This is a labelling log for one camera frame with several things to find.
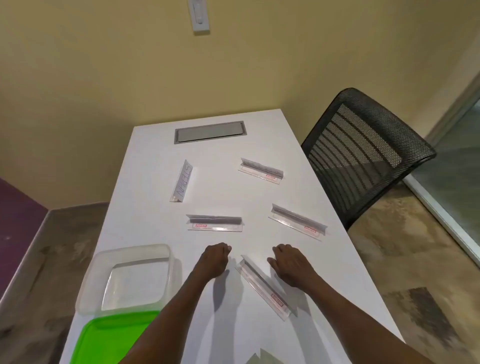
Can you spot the person's left hand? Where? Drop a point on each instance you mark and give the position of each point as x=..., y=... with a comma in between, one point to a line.
x=212, y=260

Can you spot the person's right hand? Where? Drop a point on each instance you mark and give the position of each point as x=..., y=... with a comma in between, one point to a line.
x=294, y=268

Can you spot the clear plastic container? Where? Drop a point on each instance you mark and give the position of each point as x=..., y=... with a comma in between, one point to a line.
x=131, y=277

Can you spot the green plastic lid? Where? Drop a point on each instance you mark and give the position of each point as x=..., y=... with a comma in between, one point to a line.
x=108, y=341

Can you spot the person's left forearm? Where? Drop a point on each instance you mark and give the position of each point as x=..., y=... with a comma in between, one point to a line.
x=176, y=318

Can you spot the person's right forearm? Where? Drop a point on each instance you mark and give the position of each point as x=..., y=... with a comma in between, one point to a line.
x=356, y=322

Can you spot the pale green shirt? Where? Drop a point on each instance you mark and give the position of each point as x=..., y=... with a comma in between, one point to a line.
x=270, y=358

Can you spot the black mesh office chair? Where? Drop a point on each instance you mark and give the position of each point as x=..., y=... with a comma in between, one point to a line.
x=360, y=150

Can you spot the white-framed glass door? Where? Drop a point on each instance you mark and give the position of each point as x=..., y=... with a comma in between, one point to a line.
x=450, y=180

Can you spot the white wall switch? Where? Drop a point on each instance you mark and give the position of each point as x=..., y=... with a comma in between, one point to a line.
x=198, y=17

